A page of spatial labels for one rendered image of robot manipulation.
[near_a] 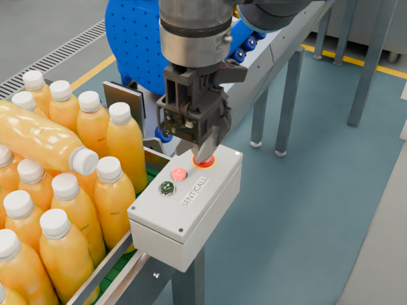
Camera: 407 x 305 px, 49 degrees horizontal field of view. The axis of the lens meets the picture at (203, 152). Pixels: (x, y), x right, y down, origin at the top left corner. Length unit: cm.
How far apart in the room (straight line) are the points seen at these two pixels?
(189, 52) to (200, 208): 25
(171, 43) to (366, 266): 86
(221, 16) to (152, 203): 31
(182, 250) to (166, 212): 6
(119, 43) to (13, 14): 282
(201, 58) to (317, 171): 182
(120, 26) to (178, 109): 53
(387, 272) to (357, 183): 114
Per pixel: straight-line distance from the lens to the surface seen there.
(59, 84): 95
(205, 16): 53
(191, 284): 95
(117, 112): 85
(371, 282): 129
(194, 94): 60
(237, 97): 129
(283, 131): 225
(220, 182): 72
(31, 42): 349
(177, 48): 56
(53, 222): 69
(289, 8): 60
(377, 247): 118
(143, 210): 69
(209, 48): 56
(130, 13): 107
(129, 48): 112
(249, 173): 227
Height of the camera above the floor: 163
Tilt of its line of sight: 44 degrees down
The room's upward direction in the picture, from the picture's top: straight up
